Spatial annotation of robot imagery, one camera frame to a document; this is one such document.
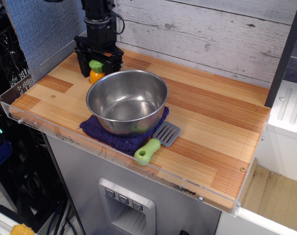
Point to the blue fabric panel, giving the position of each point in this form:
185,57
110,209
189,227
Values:
45,31

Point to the silver toy fridge cabinet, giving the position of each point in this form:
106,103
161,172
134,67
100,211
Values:
112,200

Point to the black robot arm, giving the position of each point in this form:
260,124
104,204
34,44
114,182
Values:
97,10

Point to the purple towel cloth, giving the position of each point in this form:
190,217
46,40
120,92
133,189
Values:
127,145

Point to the orange toy carrot green top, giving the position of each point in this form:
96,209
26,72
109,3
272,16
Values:
97,71

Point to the black plastic crate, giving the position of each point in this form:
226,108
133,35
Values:
13,65

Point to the white toy sink counter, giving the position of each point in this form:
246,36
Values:
269,198

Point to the stainless steel bowl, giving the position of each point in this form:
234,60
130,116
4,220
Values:
128,102

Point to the clear acrylic table guard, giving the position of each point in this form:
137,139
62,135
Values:
221,121

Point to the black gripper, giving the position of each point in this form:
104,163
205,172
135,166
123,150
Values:
101,38

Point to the grey spatula green handle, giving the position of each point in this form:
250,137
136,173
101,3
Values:
165,135

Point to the black right support post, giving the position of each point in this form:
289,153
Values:
283,63

